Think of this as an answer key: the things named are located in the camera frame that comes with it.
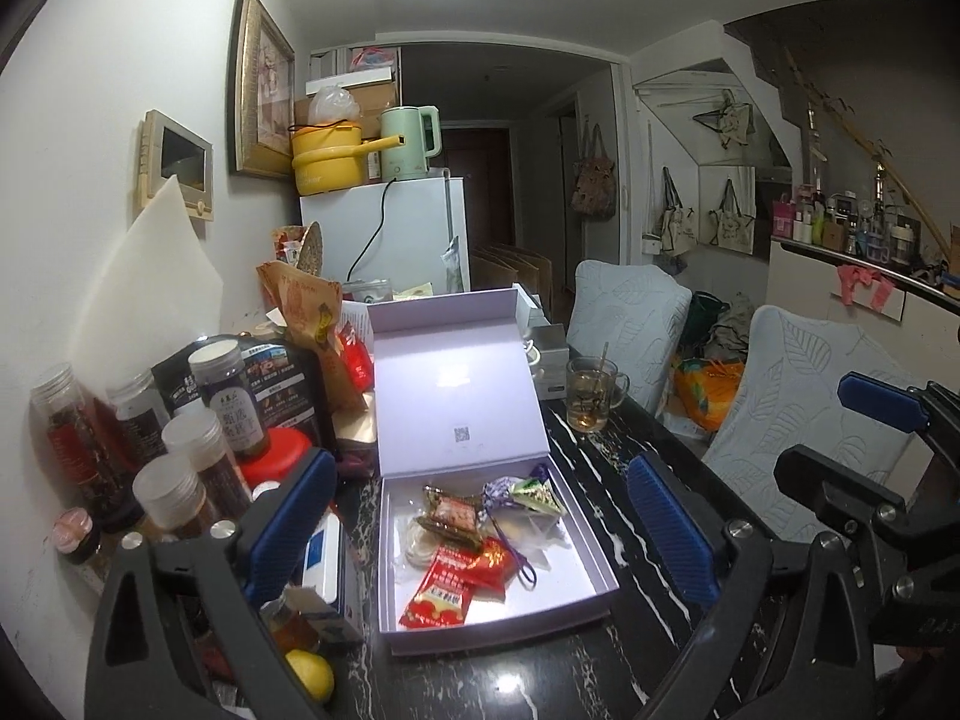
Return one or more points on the folded cardboard sheets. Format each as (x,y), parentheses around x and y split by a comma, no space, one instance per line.
(510,270)

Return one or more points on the red printed packet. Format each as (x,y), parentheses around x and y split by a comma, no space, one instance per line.
(352,360)

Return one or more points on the clutter of bottles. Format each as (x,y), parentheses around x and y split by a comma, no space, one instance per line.
(847,225)

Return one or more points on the beige wall panel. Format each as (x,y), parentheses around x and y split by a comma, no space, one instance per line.
(176,157)

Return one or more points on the small red snack packet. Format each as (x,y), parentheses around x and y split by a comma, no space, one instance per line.
(491,566)

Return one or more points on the purple mesh pouch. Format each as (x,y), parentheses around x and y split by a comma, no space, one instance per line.
(496,491)

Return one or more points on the white tote bag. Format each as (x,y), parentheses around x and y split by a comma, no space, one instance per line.
(731,225)
(679,229)
(727,124)

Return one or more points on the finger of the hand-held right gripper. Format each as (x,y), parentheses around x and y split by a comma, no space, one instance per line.
(881,401)
(825,487)

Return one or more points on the green triangular snack packet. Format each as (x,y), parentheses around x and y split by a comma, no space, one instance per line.
(536,499)

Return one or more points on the brown paper snack bag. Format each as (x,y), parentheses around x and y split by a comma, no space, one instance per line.
(307,315)

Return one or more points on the bamboo pole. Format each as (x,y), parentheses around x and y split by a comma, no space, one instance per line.
(862,139)

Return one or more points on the cluster of lidded jars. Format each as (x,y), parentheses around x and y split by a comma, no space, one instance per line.
(180,491)

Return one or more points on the lilac gift box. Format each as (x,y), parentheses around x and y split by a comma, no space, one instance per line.
(457,390)

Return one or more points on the pink cloth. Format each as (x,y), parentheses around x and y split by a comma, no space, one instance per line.
(862,285)

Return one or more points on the green electric kettle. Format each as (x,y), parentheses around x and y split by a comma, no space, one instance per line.
(405,142)

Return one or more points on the clear bag with white coil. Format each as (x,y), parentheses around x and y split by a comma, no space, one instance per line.
(420,547)

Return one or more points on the long red snack packet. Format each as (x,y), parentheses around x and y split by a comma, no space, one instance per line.
(435,592)

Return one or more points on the brown orange snack packet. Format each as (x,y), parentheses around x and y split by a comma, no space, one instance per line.
(454,514)

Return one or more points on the large cardboard box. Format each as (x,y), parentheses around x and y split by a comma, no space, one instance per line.
(375,94)

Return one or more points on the dark wooden door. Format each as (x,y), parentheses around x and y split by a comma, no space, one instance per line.
(480,187)

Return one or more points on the clear plastic bag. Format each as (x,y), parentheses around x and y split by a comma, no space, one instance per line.
(334,105)

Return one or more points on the red plastic stool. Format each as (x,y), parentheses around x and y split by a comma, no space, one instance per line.
(277,457)

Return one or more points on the large light blue chair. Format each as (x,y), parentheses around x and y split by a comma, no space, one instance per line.
(795,405)

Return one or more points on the white counter cabinet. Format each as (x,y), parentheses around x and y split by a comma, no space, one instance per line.
(810,277)

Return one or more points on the green bag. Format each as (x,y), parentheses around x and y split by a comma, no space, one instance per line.
(705,319)

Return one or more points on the small light blue chair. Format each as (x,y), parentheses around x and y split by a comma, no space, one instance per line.
(622,330)

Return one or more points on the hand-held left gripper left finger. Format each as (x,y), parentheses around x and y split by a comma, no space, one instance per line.
(289,532)

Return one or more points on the white tissue box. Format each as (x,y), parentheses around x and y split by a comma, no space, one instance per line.
(547,364)

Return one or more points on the blue white carton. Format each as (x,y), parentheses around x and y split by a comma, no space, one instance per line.
(326,562)

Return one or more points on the orange bag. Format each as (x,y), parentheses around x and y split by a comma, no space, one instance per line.
(705,394)

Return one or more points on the yellow pot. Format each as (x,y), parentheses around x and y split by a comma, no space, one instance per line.
(326,161)

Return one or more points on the woven fan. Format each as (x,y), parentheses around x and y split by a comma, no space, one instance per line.
(311,247)

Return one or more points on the black printed box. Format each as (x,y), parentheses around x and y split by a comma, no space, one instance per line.
(289,390)

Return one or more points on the white mini fridge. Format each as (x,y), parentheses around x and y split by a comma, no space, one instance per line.
(412,232)

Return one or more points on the glass mug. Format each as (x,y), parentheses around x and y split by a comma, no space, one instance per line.
(589,401)

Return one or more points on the framed picture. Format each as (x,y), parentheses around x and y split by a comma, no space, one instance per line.
(262,90)

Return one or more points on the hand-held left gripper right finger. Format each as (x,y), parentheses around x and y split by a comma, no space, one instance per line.
(667,532)

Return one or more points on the yellow lemon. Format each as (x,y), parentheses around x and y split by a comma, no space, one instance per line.
(309,679)

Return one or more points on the white foam board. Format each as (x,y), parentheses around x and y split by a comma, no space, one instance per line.
(150,285)

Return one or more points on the brown patterned hanging bag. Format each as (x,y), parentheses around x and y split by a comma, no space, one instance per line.
(592,180)

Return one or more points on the white translucent bag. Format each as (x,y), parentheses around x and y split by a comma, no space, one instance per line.
(536,536)

